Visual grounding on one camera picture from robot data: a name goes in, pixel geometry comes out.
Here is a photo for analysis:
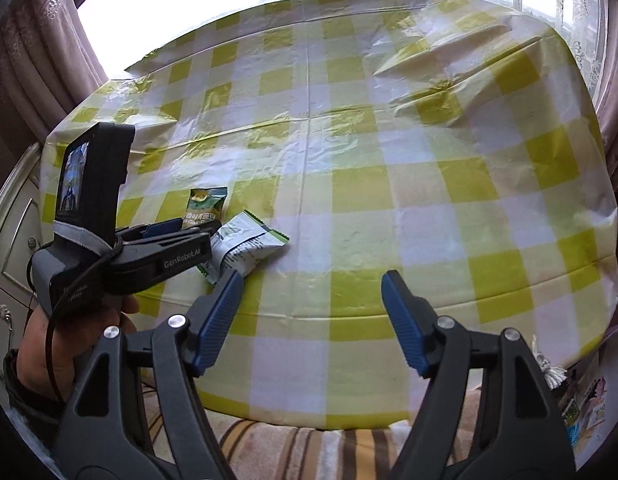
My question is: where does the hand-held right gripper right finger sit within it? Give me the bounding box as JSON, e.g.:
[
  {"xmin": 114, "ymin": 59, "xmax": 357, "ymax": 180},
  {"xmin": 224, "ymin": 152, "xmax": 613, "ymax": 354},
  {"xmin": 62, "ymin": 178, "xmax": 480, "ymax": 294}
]
[{"xmin": 381, "ymin": 270, "xmax": 576, "ymax": 480}]

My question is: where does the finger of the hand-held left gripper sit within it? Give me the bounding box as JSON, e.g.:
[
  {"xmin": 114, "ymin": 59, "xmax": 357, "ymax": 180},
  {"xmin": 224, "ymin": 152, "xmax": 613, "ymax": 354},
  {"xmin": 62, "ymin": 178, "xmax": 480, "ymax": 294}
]
[
  {"xmin": 118, "ymin": 218, "xmax": 185, "ymax": 240},
  {"xmin": 120, "ymin": 223, "xmax": 225, "ymax": 261}
]

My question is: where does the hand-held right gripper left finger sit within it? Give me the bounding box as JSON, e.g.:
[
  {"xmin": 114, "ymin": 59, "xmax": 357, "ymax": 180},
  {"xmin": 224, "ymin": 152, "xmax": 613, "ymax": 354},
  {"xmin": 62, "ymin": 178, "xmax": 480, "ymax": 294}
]
[{"xmin": 53, "ymin": 270, "xmax": 245, "ymax": 480}]

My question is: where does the small green snack packet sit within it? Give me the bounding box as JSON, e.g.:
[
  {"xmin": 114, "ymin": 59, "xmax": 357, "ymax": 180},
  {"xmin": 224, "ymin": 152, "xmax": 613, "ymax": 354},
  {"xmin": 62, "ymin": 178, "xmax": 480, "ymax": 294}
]
[{"xmin": 183, "ymin": 187, "xmax": 229, "ymax": 227}]

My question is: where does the green white snack packet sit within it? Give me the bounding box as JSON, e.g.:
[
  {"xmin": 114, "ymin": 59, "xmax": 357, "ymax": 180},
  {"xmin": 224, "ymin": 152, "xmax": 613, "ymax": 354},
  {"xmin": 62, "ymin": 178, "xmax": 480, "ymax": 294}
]
[{"xmin": 199, "ymin": 209, "xmax": 290, "ymax": 287}]

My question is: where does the person's left forearm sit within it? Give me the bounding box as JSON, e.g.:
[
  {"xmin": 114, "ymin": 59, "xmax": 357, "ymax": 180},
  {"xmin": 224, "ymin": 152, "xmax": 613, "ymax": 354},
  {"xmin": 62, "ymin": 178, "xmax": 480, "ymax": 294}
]
[{"xmin": 3, "ymin": 349, "xmax": 66, "ymax": 442}]

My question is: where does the person's left hand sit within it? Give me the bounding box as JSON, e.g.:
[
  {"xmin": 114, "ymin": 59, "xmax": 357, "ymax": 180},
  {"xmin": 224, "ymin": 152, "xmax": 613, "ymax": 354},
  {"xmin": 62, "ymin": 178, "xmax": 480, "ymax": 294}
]
[{"xmin": 16, "ymin": 294, "xmax": 140, "ymax": 404}]

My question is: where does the cream dresser with drawers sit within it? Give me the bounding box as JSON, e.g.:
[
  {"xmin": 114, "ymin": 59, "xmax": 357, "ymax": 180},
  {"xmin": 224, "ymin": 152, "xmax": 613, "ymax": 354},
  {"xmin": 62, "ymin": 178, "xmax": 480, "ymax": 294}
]
[{"xmin": 0, "ymin": 142, "xmax": 46, "ymax": 363}]

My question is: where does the striped chair cushion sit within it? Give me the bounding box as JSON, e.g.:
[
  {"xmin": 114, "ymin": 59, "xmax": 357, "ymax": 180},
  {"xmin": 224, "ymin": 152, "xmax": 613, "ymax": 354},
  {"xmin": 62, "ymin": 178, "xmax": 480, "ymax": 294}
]
[{"xmin": 139, "ymin": 387, "xmax": 490, "ymax": 480}]

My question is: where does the yellow white checkered tablecloth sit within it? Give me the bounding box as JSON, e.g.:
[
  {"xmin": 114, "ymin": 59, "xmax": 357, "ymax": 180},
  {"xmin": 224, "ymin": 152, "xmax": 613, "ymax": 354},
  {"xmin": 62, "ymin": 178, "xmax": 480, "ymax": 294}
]
[{"xmin": 38, "ymin": 0, "xmax": 618, "ymax": 432}]

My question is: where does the clear bag with packets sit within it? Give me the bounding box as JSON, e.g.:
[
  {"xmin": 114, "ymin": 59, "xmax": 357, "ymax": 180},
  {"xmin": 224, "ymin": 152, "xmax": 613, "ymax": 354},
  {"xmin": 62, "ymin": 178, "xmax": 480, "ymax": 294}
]
[{"xmin": 559, "ymin": 355, "xmax": 618, "ymax": 449}]

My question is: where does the patterned mauve curtain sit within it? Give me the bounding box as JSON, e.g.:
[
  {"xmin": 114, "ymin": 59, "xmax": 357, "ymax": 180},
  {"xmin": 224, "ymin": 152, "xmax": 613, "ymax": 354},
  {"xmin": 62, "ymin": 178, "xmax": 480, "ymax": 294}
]
[{"xmin": 588, "ymin": 10, "xmax": 618, "ymax": 241}]

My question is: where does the white knotted cord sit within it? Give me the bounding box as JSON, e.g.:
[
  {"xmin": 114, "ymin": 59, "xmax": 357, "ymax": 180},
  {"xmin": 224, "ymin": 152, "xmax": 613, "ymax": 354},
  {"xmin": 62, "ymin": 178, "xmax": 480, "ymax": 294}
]
[{"xmin": 532, "ymin": 335, "xmax": 569, "ymax": 391}]

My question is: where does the black cable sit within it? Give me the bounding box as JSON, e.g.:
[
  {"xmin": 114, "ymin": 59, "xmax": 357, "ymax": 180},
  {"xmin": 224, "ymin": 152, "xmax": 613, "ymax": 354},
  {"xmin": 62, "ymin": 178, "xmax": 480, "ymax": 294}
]
[{"xmin": 46, "ymin": 240, "xmax": 124, "ymax": 407}]

